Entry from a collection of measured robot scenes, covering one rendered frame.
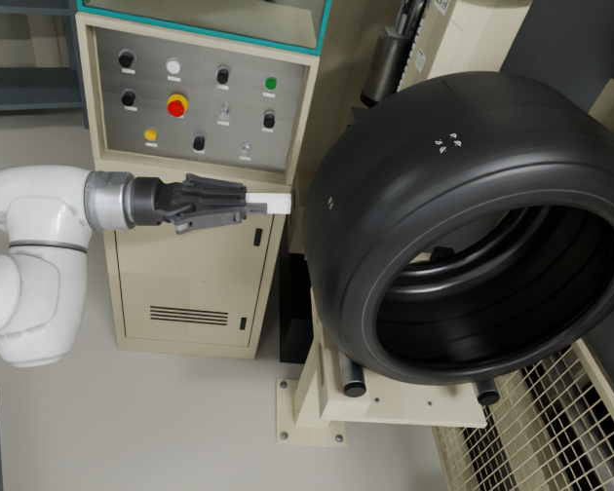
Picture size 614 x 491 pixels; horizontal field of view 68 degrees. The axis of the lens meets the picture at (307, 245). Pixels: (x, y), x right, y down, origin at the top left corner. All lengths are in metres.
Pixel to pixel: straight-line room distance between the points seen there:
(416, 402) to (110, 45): 1.08
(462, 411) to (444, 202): 0.61
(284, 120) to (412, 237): 0.74
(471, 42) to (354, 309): 0.51
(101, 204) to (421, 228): 0.45
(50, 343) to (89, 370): 1.28
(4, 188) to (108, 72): 0.61
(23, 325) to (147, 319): 1.14
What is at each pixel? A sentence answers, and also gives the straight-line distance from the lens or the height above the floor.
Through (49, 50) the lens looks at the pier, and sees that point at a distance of 3.68.
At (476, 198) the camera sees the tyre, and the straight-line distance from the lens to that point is 0.62.
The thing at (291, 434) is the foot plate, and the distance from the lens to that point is 1.85.
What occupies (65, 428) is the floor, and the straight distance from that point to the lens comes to 1.89.
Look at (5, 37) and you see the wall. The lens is 3.75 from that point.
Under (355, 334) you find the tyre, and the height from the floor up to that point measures 1.09.
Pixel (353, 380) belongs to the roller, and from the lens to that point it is 0.91.
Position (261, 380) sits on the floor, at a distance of 1.95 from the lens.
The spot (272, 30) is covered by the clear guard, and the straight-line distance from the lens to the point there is 1.18.
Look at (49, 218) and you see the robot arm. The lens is 0.73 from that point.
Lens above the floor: 1.66
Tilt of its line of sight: 41 degrees down
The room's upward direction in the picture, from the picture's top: 15 degrees clockwise
